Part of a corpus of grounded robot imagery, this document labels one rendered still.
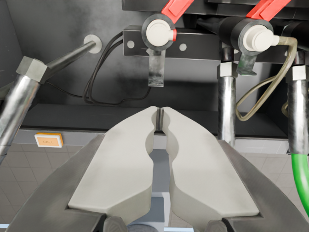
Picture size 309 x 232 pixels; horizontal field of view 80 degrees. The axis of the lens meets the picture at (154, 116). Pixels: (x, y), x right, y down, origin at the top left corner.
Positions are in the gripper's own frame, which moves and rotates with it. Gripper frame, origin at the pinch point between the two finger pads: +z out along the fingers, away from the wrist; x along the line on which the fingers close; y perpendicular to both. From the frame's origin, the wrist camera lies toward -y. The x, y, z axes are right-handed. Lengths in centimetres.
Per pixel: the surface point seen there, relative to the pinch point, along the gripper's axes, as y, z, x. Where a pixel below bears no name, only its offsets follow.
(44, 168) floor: 133, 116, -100
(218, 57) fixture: 0.2, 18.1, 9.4
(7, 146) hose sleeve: 4.3, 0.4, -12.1
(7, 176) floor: 147, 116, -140
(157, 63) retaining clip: -1.7, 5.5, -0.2
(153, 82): -0.1, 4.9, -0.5
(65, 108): 17.8, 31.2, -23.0
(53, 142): 19.9, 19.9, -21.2
